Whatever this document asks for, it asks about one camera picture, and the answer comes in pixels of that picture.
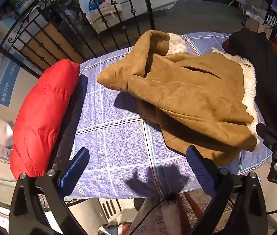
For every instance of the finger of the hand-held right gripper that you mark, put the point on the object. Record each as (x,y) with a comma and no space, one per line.
(270,137)

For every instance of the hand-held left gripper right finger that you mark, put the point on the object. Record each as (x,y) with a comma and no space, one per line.
(199,171)

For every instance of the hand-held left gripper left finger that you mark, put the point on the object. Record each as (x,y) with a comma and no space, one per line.
(76,169)

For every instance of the brown fur-lined suede coat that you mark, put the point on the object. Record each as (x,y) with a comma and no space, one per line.
(189,98)

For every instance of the blue plaid bed sheet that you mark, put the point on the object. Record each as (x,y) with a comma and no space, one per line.
(118,146)

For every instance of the white plastic crate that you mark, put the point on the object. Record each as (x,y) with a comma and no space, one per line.
(109,210)

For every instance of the black garment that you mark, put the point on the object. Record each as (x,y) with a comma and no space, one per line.
(270,78)

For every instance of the red puffer jacket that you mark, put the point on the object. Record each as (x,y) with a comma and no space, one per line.
(43,115)

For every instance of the grey patterned rug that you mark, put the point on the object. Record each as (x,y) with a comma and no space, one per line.
(153,222)

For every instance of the brown and white shoe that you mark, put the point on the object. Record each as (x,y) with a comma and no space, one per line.
(114,230)

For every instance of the cardboard box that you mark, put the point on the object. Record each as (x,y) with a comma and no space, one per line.
(253,24)

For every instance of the wooden cabinet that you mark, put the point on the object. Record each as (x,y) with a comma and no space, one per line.
(55,33)

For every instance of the round printed tin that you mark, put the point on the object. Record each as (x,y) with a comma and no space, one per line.
(23,0)

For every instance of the black iron bed frame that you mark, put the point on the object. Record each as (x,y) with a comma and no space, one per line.
(148,5)

